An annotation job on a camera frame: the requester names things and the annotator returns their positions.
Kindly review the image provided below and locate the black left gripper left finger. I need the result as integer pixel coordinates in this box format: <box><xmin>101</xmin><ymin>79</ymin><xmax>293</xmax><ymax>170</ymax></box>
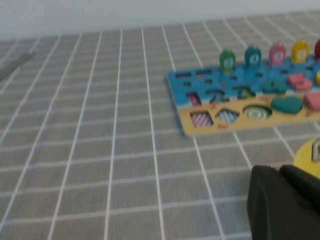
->
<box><xmin>246</xmin><ymin>164</ymin><xmax>320</xmax><ymax>240</ymax></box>

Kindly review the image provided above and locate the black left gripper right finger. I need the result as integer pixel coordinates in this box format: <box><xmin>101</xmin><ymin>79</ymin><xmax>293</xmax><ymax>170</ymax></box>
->
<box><xmin>279</xmin><ymin>164</ymin><xmax>320</xmax><ymax>201</ymax></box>

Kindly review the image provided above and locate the yellow plastic bowl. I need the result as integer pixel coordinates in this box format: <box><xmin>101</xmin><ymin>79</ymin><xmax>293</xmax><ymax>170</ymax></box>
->
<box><xmin>292</xmin><ymin>137</ymin><xmax>320</xmax><ymax>180</ymax></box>

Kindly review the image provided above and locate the colourful wooden puzzle board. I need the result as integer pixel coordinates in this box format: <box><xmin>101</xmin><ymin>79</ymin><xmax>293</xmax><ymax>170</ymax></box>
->
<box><xmin>164</xmin><ymin>56</ymin><xmax>320</xmax><ymax>137</ymax></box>

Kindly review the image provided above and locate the teal wooden heart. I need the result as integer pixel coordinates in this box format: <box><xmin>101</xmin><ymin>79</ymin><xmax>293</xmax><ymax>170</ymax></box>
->
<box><xmin>270</xmin><ymin>96</ymin><xmax>303</xmax><ymax>115</ymax></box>

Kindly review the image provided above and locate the pink wooden trapezoid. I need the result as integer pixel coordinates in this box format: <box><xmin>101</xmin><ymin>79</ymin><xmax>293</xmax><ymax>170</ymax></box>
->
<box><xmin>302</xmin><ymin>91</ymin><xmax>320</xmax><ymax>111</ymax></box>

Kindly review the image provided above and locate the teal wooden number four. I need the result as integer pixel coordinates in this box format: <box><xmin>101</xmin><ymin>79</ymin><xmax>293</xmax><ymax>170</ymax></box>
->
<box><xmin>261</xmin><ymin>78</ymin><xmax>287</xmax><ymax>95</ymax></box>

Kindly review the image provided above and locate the pink wooden number five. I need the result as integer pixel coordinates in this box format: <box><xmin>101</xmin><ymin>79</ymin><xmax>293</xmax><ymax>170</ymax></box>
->
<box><xmin>287</xmin><ymin>72</ymin><xmax>312</xmax><ymax>91</ymax></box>

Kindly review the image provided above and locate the pink fish peg five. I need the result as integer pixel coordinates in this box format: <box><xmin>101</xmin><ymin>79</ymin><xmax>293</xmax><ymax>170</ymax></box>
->
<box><xmin>268</xmin><ymin>42</ymin><xmax>288</xmax><ymax>66</ymax></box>

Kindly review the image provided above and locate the yellow fish peg six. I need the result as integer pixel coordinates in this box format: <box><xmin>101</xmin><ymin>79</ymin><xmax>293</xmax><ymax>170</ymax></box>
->
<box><xmin>291</xmin><ymin>39</ymin><xmax>310</xmax><ymax>63</ymax></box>

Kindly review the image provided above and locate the teal fish peg four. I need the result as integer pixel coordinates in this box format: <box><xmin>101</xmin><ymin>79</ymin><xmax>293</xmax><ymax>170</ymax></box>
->
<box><xmin>244</xmin><ymin>44</ymin><xmax>263</xmax><ymax>68</ymax></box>

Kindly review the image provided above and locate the green fish peg three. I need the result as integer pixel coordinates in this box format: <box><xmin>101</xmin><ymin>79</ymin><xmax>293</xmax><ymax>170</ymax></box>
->
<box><xmin>219</xmin><ymin>48</ymin><xmax>236</xmax><ymax>76</ymax></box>

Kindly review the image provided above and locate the grey checked tablecloth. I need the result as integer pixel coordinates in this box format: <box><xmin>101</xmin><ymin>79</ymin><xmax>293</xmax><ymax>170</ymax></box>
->
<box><xmin>0</xmin><ymin>9</ymin><xmax>320</xmax><ymax>240</ymax></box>

